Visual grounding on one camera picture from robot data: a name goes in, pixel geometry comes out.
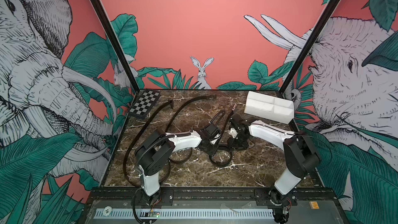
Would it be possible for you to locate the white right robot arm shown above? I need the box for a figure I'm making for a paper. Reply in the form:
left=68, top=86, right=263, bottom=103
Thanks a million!
left=228, top=115, right=321, bottom=206

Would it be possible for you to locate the white slotted cable duct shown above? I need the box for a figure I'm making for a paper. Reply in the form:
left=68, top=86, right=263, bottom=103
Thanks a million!
left=93, top=208, right=274, bottom=220

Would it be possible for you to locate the long black belt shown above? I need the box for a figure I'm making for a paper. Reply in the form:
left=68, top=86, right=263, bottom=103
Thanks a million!
left=122, top=100, right=174, bottom=188

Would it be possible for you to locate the black frame post left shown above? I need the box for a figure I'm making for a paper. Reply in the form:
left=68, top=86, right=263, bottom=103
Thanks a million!
left=90, top=0, right=140, bottom=93

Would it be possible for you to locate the black frame post right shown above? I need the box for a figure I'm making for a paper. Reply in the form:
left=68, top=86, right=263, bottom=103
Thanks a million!
left=277, top=0, right=341, bottom=97

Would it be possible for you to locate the black frame post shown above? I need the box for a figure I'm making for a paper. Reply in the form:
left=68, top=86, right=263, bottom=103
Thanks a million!
left=90, top=0, right=140, bottom=93
left=277, top=0, right=341, bottom=97

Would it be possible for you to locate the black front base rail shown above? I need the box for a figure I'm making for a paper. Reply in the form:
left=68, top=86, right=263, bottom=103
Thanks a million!
left=86, top=187, right=335, bottom=206

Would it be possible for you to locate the orange warning sticker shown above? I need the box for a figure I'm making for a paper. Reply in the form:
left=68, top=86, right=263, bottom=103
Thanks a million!
left=309, top=201, right=320, bottom=209

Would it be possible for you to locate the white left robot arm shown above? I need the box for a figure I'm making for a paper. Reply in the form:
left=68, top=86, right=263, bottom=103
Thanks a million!
left=135, top=123, right=223, bottom=197

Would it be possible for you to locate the white divided storage box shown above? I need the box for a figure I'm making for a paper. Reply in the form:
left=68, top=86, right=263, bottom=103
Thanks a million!
left=244, top=91, right=294, bottom=124

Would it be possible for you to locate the black belt with metal buckle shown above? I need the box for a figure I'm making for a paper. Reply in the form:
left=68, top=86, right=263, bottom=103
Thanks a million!
left=209, top=104, right=237, bottom=168

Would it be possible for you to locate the black white checkerboard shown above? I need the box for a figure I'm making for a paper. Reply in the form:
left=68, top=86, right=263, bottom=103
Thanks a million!
left=129, top=89, right=160, bottom=119

